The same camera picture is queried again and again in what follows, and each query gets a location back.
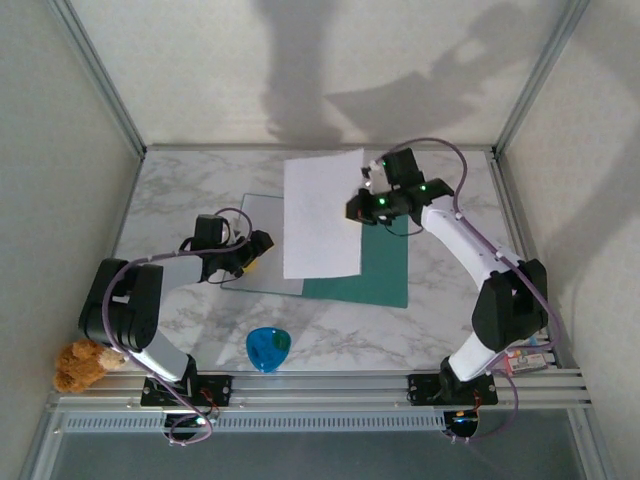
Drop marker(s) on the green clip folder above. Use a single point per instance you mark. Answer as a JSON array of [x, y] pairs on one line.
[[385, 270]]

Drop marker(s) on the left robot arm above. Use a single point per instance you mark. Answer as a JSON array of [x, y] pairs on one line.
[[165, 357]]

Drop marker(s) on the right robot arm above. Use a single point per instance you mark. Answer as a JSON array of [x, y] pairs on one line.
[[460, 245]]

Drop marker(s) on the blue triangular plastic container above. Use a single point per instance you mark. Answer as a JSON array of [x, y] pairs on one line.
[[265, 350]]

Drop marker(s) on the brown teddy bear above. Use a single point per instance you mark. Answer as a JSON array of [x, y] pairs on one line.
[[75, 370]]

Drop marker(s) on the pack of coloured highlighters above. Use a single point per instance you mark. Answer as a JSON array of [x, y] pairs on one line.
[[525, 362]]

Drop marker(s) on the aluminium frame bar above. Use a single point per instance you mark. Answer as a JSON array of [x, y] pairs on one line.
[[250, 147]]

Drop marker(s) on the aluminium side rail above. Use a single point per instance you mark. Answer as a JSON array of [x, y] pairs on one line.
[[510, 197]]

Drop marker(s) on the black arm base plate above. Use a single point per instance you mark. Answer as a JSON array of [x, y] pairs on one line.
[[420, 390], [220, 387]]

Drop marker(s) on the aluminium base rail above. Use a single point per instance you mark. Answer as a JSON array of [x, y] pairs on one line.
[[325, 387]]

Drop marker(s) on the aluminium frame post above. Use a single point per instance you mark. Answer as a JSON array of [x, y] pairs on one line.
[[100, 80], [542, 75]]

